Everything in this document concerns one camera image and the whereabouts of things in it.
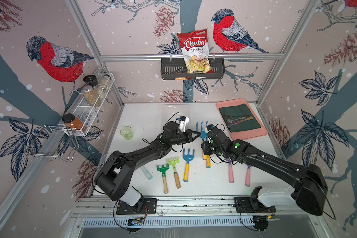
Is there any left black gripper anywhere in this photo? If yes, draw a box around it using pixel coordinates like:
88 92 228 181
169 129 200 146

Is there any blue fork rake yellow handle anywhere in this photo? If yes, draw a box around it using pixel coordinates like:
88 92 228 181
182 148 195 182

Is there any lime green rake wooden handle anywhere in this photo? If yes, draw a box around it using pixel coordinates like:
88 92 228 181
167 157 181 189

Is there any purple fork pink handle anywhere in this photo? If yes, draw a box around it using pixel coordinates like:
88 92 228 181
226 159 234 183
245 165 251 187

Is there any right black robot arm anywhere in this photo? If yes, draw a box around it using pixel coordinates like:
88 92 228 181
201 125 328 216

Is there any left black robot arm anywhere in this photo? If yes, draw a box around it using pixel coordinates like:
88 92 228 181
93 120 200 209

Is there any clear plastic storage box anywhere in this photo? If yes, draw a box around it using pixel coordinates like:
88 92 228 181
162 103 193 131

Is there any metal spoon on cloth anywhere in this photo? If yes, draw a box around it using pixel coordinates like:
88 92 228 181
227 116 254 126

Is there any dark green cloth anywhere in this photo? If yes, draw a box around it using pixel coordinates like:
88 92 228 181
219 104 261 133

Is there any pink tray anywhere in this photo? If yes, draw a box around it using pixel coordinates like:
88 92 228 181
216 99 267 140

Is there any green plastic cup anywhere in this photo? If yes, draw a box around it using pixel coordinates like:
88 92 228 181
120 126 133 140

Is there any Chuba cassava chips bag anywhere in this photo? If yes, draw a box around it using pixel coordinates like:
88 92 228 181
178 29 210 71

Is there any pale spice jar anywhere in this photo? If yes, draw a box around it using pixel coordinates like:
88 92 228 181
99 74 111 90

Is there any beige spice jar silver lid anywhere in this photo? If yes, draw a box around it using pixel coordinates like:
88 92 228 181
82 85 101 107

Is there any orange spice jar black lid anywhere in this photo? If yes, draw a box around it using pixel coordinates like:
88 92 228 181
61 113 87 132

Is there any dark green rake wooden handle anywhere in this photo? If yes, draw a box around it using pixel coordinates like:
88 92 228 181
157 164 169 194

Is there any light blue fork pale handle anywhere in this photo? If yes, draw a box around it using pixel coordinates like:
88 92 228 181
141 166 153 180

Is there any black wall basket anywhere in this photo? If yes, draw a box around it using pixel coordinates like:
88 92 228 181
161 58 225 80

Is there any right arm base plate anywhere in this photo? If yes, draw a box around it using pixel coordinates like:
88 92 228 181
234 186 276 214

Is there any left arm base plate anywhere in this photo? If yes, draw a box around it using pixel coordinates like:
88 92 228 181
116 197 157 215

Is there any white wire shelf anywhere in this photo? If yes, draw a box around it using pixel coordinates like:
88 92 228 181
67 73 114 141

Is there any wire hook rack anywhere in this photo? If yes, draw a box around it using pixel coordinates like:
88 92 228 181
23 125 80 162

